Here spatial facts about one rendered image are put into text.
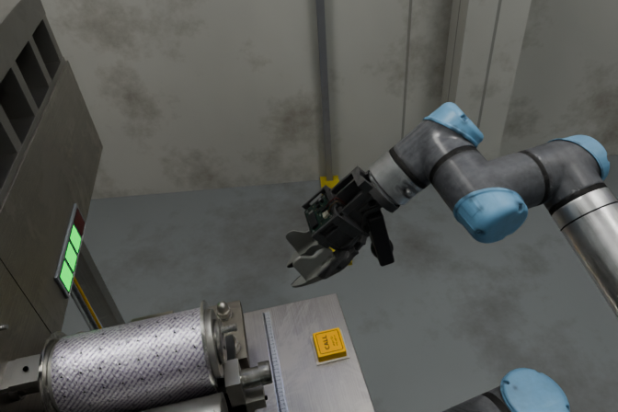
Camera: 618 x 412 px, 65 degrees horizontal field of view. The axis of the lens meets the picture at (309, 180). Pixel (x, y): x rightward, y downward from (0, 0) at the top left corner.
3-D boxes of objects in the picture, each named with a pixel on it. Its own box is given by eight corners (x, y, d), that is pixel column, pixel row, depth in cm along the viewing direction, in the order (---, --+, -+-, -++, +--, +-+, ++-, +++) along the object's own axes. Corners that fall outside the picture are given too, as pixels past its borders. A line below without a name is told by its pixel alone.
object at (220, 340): (227, 372, 81) (219, 337, 79) (215, 375, 81) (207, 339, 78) (226, 343, 88) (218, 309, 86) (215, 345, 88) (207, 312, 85)
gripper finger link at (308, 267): (270, 274, 74) (310, 231, 72) (297, 288, 77) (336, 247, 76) (276, 287, 72) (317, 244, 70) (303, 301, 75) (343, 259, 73)
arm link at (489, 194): (565, 189, 57) (507, 131, 64) (485, 217, 54) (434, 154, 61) (541, 229, 63) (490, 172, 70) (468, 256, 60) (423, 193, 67)
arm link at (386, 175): (410, 166, 75) (432, 200, 68) (388, 186, 76) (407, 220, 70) (382, 142, 70) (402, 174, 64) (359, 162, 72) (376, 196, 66)
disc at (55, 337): (72, 440, 79) (33, 396, 70) (68, 441, 79) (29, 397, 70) (85, 360, 91) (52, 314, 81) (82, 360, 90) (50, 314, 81)
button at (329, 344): (347, 356, 118) (346, 350, 116) (318, 362, 117) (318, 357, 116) (339, 332, 123) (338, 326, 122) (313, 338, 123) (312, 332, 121)
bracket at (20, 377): (41, 385, 77) (36, 379, 75) (3, 394, 76) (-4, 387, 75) (48, 358, 80) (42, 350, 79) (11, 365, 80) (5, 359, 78)
